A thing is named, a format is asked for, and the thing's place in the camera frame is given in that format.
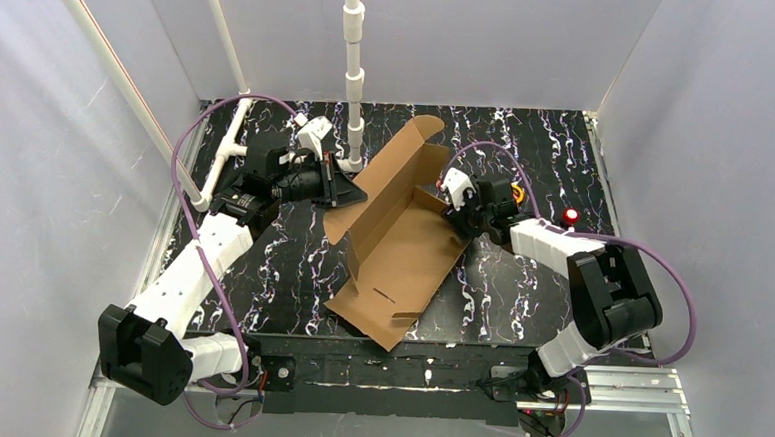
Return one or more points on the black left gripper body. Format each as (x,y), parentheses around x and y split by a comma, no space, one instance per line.
(326,184)

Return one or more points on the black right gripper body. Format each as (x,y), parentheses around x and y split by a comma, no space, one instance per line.
(466,217)

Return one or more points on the brown cardboard box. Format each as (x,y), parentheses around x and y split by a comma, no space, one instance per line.
(400,249)

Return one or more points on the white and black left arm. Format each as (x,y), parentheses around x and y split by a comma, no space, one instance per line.
(143,346)

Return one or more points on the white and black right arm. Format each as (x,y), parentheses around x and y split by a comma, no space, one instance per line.
(611,294)

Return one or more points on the yellow tape measure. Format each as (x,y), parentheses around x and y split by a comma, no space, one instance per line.
(518,194)

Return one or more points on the red emergency stop button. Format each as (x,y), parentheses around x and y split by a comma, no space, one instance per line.
(569,218)

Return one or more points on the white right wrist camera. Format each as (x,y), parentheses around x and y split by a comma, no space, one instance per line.
(457,187)

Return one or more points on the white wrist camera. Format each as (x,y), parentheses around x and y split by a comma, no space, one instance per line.
(457,187)
(312,133)

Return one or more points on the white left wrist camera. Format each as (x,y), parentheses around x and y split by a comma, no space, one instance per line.
(312,133)

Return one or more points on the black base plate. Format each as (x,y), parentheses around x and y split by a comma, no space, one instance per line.
(416,379)

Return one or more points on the white pvc pipe frame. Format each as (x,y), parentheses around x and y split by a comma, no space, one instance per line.
(167,56)

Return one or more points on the aluminium rail frame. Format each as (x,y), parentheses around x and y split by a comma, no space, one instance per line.
(625,402)

